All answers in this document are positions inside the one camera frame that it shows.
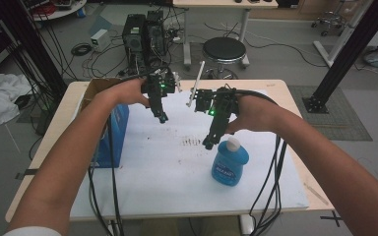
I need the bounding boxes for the white table mat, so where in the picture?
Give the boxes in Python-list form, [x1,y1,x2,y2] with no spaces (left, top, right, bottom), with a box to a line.
[69,88,310,220]

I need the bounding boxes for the person's right hand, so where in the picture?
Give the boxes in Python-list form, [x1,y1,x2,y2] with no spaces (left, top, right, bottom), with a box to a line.
[225,93,279,135]

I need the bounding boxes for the small white box device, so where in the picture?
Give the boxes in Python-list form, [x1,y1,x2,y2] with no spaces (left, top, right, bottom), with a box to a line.
[90,28,112,53]

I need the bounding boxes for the white shirt sleeve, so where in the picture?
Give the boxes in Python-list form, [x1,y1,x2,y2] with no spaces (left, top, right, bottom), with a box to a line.
[2,225,63,236]

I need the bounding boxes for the light wooden table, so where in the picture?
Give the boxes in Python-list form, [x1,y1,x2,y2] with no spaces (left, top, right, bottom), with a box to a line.
[5,78,336,224]

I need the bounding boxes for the person's left hand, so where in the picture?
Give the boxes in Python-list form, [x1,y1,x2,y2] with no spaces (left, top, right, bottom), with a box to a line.
[105,78,152,108]

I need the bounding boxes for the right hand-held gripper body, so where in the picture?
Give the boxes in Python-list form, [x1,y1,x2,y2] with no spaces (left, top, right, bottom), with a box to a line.
[185,60,241,122]

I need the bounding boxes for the white-legged desk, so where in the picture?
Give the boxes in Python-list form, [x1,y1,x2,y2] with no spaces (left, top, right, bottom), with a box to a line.
[171,0,280,71]

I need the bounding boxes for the blue cardboard box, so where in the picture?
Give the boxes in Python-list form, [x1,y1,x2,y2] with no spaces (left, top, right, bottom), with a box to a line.
[78,77,130,169]

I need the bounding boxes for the black metal frame post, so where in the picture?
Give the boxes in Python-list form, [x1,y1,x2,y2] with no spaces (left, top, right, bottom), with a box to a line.
[0,0,69,99]
[302,0,378,115]

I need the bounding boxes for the right gripper black cable bundle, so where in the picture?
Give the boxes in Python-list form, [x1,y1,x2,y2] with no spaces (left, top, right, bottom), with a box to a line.
[232,88,289,236]

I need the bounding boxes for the coiled black cable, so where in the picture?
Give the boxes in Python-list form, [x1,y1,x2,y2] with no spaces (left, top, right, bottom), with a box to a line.
[70,41,94,57]

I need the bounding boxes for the office chair wheel base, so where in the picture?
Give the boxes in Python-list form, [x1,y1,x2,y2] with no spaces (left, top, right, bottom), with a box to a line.
[310,9,348,37]

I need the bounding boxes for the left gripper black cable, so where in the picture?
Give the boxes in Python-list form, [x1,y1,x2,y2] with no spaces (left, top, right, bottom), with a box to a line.
[87,74,152,236]

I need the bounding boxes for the grey floor mat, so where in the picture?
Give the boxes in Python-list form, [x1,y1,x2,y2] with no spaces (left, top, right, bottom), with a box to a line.
[287,84,374,143]

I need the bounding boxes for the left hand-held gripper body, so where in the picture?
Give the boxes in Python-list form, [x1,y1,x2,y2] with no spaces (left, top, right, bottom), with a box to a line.
[140,67,183,98]

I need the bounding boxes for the blue bottle with white cap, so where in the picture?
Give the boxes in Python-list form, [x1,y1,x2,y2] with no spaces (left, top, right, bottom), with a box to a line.
[211,135,250,188]

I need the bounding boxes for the black round stool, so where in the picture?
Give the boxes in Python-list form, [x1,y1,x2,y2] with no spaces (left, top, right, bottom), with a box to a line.
[202,35,248,81]

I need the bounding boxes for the black tape cross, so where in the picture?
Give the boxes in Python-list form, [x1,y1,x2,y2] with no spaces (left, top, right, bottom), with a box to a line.
[319,209,343,228]

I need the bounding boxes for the black computer tower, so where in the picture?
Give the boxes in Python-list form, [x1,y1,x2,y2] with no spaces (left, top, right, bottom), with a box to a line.
[121,13,148,77]
[144,9,167,72]

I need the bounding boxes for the round white table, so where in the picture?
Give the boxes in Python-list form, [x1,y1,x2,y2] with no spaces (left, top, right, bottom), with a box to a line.
[22,0,89,23]

